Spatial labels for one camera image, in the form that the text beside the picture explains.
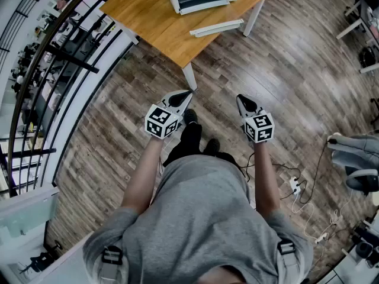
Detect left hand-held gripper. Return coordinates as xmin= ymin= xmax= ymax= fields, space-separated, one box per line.
xmin=144 ymin=89 xmax=194 ymax=140

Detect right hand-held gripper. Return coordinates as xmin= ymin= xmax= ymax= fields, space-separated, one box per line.
xmin=236 ymin=94 xmax=275 ymax=144

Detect white glass oven door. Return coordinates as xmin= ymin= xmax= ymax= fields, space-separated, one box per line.
xmin=178 ymin=0 xmax=245 ymax=38

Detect person's left forearm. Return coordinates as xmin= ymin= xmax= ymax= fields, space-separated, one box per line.
xmin=121 ymin=134 xmax=165 ymax=216

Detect person's right forearm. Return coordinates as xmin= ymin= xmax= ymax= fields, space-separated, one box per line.
xmin=252 ymin=140 xmax=281 ymax=219

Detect person's left black shoe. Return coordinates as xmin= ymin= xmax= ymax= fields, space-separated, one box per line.
xmin=183 ymin=108 xmax=198 ymax=126

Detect person's black shoe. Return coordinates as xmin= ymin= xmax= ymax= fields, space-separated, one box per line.
xmin=183 ymin=108 xmax=198 ymax=126
xmin=203 ymin=138 xmax=221 ymax=156

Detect white table leg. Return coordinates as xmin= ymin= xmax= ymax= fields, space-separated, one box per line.
xmin=114 ymin=19 xmax=140 ymax=46
xmin=242 ymin=0 xmax=266 ymax=38
xmin=182 ymin=62 xmax=198 ymax=92

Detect person's black trousers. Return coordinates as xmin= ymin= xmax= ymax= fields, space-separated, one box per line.
xmin=162 ymin=122 xmax=246 ymax=179

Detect person's right black shoe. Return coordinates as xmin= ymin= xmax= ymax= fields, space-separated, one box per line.
xmin=203 ymin=138 xmax=221 ymax=156

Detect white power strip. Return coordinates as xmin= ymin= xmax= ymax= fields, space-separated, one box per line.
xmin=288 ymin=175 xmax=302 ymax=195

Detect black metal railing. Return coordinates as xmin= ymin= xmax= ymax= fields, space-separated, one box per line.
xmin=0 ymin=0 xmax=140 ymax=198

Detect person's gray shirt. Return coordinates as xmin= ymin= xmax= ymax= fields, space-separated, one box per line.
xmin=82 ymin=154 xmax=314 ymax=284

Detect white framed desk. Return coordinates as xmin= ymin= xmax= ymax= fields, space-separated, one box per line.
xmin=336 ymin=0 xmax=379 ymax=75

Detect black bag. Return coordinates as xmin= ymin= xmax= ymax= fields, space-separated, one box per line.
xmin=358 ymin=46 xmax=377 ymax=69

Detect gray office chair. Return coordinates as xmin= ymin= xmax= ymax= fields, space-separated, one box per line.
xmin=344 ymin=166 xmax=379 ymax=196

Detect frosted glass panel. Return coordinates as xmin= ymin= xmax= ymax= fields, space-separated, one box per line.
xmin=0 ymin=186 xmax=62 ymax=248

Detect white cabinet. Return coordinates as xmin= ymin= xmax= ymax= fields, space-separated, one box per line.
xmin=29 ymin=232 xmax=100 ymax=284

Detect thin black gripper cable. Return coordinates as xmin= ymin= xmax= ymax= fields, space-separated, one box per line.
xmin=238 ymin=151 xmax=300 ymax=189

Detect black cable with plug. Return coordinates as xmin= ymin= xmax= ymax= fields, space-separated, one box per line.
xmin=297 ymin=138 xmax=339 ymax=205

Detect person's right gray shoulder strap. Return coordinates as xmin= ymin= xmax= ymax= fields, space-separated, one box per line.
xmin=275 ymin=237 xmax=301 ymax=284

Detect person's gray shoulder strap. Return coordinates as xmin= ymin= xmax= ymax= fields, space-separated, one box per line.
xmin=99 ymin=245 xmax=129 ymax=284
xmin=275 ymin=237 xmax=301 ymax=284

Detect white cable with plug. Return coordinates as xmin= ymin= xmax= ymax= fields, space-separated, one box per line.
xmin=291 ymin=192 xmax=330 ymax=245

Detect person's left gray shoulder strap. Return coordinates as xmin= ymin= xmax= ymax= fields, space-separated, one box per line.
xmin=99 ymin=245 xmax=129 ymax=284

